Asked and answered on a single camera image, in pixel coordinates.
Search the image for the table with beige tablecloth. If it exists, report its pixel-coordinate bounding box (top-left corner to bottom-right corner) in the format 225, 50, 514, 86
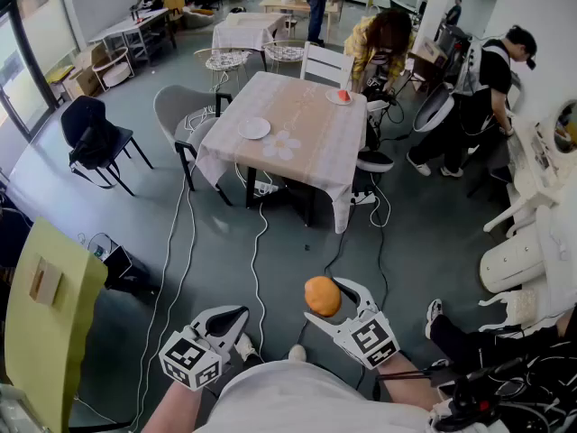
195, 70, 369, 235

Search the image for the clear glass jar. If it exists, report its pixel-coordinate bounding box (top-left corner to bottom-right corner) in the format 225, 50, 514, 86
87, 233, 119, 262

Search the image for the cardboard box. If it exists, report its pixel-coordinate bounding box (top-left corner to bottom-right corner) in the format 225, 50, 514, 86
61, 41, 110, 102

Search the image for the wire chair with patterned cushion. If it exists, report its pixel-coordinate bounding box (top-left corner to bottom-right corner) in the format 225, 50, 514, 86
193, 47, 253, 92
261, 39, 308, 74

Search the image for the small wooden box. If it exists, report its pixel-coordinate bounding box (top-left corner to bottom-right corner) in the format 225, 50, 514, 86
28, 255, 65, 307

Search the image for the table with white cloth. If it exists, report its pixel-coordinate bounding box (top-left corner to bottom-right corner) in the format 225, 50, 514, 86
211, 12, 290, 52

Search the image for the light wooden table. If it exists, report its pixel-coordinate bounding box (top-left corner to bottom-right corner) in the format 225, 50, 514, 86
258, 0, 342, 41

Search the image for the orange-brown potato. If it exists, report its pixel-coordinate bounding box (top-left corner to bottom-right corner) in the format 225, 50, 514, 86
304, 275, 343, 318

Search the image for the person's right forearm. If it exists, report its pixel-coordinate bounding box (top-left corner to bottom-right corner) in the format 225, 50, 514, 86
376, 352, 442, 412

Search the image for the white dish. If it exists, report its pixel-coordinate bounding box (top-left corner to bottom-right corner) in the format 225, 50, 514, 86
325, 88, 353, 106

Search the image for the grey upholstered chair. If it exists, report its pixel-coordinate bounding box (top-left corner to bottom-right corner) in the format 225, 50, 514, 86
152, 84, 234, 207

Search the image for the tablet computer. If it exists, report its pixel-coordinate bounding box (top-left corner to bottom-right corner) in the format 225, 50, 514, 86
104, 244, 134, 283

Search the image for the person's left forearm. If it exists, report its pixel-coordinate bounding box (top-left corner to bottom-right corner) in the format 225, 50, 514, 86
142, 379, 204, 433

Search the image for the white floor cable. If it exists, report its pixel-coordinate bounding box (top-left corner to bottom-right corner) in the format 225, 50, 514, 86
129, 169, 188, 432
134, 182, 198, 423
250, 201, 270, 356

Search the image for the white wooden chair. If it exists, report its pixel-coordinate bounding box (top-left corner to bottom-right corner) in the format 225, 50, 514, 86
299, 41, 355, 91

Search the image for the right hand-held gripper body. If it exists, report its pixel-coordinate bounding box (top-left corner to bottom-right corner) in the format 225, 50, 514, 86
334, 309, 401, 371

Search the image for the white vanity dresser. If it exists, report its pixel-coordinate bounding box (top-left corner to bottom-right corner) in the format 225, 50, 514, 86
478, 99, 577, 333

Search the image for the black bag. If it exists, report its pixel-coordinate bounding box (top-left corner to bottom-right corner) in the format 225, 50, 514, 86
67, 101, 122, 171

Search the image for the oval vanity mirror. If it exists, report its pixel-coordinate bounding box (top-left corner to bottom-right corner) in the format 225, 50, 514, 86
550, 100, 577, 155

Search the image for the black floor cable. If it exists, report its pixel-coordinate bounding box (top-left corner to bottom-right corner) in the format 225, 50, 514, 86
323, 198, 391, 297

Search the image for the white tub chair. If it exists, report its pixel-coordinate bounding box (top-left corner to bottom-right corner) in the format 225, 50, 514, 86
412, 83, 456, 134

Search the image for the black device pack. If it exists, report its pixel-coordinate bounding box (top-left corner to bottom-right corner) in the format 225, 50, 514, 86
430, 356, 577, 433

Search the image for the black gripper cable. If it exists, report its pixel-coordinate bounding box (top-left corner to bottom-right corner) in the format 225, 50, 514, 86
376, 366, 456, 381

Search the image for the black chair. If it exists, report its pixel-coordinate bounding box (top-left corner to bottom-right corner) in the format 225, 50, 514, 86
60, 95, 155, 198

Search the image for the table with green cloth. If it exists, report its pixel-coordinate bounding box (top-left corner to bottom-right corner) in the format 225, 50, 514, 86
3, 216, 110, 433

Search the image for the person's white shirt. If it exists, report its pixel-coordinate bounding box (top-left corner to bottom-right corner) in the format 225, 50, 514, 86
193, 359, 435, 433

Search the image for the long white work table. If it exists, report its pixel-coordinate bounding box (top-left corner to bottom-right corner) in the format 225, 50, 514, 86
88, 7, 178, 66

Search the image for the white plate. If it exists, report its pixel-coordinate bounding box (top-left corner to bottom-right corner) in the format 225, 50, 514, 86
237, 115, 272, 141

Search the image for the round black-seated white stool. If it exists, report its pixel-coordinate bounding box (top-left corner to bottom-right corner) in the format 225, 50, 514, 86
355, 150, 395, 174

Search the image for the round white side table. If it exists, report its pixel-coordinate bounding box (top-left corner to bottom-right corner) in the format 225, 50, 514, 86
91, 46, 135, 93

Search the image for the person's left white shoe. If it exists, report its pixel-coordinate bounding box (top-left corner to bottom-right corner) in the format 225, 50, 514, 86
234, 333, 260, 363

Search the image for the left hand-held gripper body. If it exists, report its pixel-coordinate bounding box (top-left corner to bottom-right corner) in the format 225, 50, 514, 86
158, 325, 232, 392

